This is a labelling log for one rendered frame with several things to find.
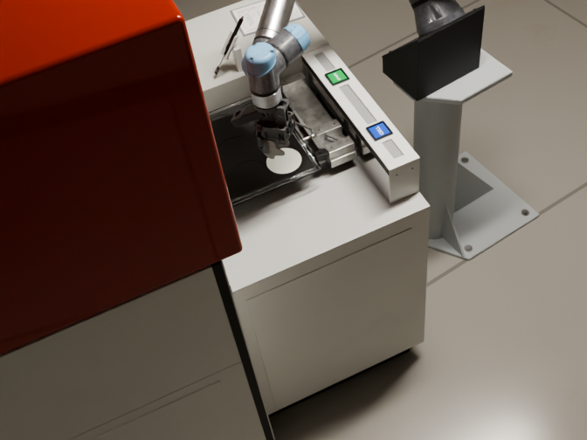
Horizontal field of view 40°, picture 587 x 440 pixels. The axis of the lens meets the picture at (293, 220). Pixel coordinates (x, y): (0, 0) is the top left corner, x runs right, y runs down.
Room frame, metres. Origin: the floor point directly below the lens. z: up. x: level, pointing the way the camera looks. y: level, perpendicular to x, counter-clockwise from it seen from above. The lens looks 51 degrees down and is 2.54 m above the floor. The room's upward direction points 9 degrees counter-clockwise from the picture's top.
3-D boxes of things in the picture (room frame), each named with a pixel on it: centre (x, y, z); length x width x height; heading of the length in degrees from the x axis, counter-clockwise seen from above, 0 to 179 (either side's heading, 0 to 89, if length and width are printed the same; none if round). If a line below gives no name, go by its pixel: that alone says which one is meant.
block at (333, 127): (1.66, -0.14, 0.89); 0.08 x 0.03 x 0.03; 107
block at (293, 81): (1.89, -0.07, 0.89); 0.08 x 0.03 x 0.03; 107
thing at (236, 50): (1.90, 0.10, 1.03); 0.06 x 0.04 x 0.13; 107
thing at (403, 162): (1.68, -0.23, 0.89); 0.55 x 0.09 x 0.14; 17
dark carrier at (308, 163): (1.64, 0.13, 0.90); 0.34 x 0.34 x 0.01; 17
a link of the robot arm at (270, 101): (1.50, 0.01, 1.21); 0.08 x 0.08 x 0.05
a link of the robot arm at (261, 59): (1.50, 0.01, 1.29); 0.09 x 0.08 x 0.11; 136
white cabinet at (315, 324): (1.74, 0.05, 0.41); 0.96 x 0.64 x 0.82; 17
